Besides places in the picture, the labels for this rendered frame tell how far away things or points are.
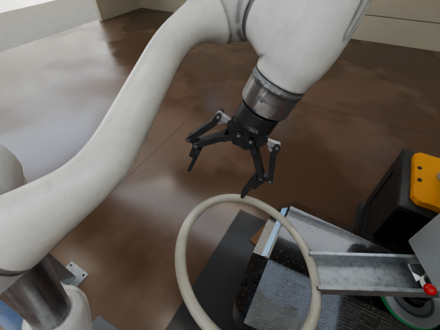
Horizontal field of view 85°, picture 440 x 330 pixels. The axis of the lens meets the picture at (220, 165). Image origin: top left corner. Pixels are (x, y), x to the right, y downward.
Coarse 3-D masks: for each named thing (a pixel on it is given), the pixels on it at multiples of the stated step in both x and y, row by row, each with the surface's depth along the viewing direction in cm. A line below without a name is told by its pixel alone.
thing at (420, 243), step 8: (432, 224) 75; (424, 232) 78; (432, 232) 75; (416, 240) 81; (424, 240) 78; (432, 240) 75; (416, 248) 81; (424, 248) 78; (432, 248) 75; (416, 256) 81; (424, 256) 78; (432, 256) 75; (424, 264) 78; (432, 264) 75; (432, 272) 75; (432, 280) 75
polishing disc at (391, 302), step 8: (416, 280) 99; (392, 304) 93; (400, 304) 93; (408, 304) 93; (424, 304) 93; (432, 304) 93; (400, 312) 91; (408, 312) 91; (416, 312) 91; (424, 312) 91; (432, 312) 91; (408, 320) 90; (416, 320) 90; (424, 320) 90; (432, 320) 90; (424, 328) 88
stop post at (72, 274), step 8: (48, 256) 155; (56, 264) 163; (72, 264) 191; (56, 272) 166; (64, 272) 172; (72, 272) 187; (80, 272) 187; (64, 280) 175; (72, 280) 182; (80, 280) 182
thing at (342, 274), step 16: (320, 256) 83; (336, 256) 83; (352, 256) 82; (368, 256) 82; (384, 256) 82; (400, 256) 82; (320, 272) 82; (336, 272) 82; (352, 272) 82; (368, 272) 82; (384, 272) 83; (400, 272) 83; (320, 288) 74; (336, 288) 75; (352, 288) 75; (368, 288) 75; (384, 288) 75; (400, 288) 75; (416, 288) 79
